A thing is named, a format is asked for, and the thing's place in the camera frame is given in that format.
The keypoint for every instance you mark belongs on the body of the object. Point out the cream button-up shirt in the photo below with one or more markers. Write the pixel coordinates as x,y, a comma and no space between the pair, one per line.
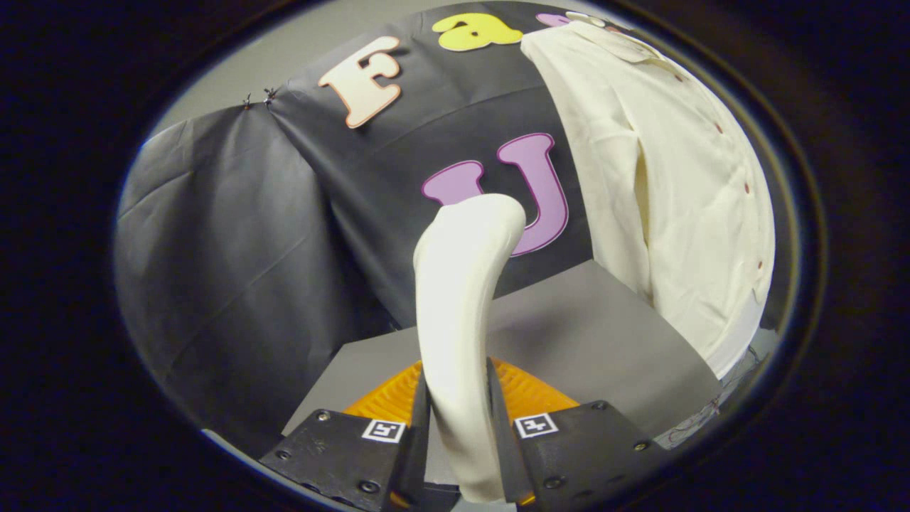
682,199

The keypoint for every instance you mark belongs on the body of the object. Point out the grey drawer cabinet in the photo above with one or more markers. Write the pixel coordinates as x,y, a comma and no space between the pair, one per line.
569,334

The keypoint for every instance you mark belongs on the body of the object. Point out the white mannequin torso stand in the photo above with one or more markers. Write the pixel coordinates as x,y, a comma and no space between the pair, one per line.
736,353

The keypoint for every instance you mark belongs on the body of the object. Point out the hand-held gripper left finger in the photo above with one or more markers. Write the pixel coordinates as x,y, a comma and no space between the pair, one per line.
421,455

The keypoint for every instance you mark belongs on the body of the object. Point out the white clothes hanger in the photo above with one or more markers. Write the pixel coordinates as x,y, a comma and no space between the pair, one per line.
586,18

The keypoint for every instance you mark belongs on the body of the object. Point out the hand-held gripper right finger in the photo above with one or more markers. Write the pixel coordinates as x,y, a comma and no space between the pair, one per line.
506,455

